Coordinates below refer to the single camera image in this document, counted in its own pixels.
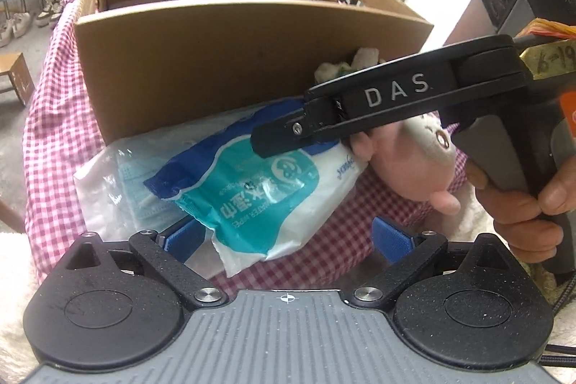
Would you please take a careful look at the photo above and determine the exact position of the pink plush toy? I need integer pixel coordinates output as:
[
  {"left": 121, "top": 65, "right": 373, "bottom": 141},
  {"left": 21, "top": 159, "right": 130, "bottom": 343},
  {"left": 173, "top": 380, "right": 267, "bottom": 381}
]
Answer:
[{"left": 351, "top": 114, "right": 462, "bottom": 214}]

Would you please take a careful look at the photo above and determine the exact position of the small wooden stool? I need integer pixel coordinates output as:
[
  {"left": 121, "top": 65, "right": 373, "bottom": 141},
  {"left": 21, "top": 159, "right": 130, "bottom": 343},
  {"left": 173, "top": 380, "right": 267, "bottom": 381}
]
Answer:
[{"left": 0, "top": 52, "right": 36, "bottom": 106}]

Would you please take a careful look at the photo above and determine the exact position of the wet wipes pack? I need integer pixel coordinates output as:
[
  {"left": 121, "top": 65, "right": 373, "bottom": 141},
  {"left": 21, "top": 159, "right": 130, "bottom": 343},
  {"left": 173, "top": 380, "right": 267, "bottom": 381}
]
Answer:
[{"left": 143, "top": 103, "right": 367, "bottom": 277}]

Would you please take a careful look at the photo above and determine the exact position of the brown cardboard box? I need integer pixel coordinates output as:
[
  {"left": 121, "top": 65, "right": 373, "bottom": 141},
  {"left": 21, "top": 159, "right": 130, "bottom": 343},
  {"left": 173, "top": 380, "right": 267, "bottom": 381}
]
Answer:
[{"left": 73, "top": 0, "right": 435, "bottom": 144}]

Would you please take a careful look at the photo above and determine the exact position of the white fluffy cushion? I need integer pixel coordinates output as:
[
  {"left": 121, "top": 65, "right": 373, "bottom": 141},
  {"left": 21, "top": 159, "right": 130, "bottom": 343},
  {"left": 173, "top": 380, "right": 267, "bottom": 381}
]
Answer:
[{"left": 0, "top": 231, "right": 46, "bottom": 371}]

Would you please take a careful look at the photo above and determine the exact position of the person's right hand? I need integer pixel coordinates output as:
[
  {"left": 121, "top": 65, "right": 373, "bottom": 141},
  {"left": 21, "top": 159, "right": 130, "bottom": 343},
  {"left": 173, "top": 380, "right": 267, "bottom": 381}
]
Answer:
[{"left": 465, "top": 161, "right": 576, "bottom": 264}]

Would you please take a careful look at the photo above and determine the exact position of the pink checked tablecloth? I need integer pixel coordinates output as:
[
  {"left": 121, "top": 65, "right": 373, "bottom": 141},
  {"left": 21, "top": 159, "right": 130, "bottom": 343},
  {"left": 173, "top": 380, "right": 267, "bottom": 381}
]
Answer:
[{"left": 22, "top": 0, "right": 469, "bottom": 290}]

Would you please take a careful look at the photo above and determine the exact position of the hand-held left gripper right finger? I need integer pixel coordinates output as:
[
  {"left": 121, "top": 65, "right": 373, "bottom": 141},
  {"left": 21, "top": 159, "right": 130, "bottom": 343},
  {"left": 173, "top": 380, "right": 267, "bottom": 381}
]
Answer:
[{"left": 344, "top": 217, "right": 511, "bottom": 312}]

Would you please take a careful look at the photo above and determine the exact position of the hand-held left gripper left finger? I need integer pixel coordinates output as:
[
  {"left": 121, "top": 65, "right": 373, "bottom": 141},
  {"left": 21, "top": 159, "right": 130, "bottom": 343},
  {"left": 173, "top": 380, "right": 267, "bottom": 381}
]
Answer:
[{"left": 63, "top": 217, "right": 228, "bottom": 312}]

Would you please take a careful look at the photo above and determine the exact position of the beige platform shoe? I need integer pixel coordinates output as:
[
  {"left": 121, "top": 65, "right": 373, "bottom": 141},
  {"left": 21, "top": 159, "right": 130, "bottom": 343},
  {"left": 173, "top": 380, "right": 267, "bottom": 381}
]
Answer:
[
  {"left": 0, "top": 19, "right": 16, "bottom": 47},
  {"left": 13, "top": 12, "right": 33, "bottom": 38}
]

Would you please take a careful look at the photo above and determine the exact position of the clear bag of face masks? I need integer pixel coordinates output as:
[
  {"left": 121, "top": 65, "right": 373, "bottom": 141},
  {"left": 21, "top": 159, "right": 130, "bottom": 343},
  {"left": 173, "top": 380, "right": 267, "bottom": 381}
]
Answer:
[{"left": 73, "top": 131, "right": 226, "bottom": 274}]

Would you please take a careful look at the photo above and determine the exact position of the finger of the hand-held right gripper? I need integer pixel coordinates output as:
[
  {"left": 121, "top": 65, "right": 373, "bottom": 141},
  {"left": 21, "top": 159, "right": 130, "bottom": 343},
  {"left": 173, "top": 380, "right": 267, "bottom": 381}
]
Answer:
[{"left": 250, "top": 44, "right": 464, "bottom": 161}]

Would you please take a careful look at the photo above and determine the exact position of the black braided cable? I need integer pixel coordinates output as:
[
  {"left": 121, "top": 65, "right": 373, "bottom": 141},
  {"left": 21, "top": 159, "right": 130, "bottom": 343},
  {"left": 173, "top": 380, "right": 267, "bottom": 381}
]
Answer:
[{"left": 537, "top": 271, "right": 576, "bottom": 367}]

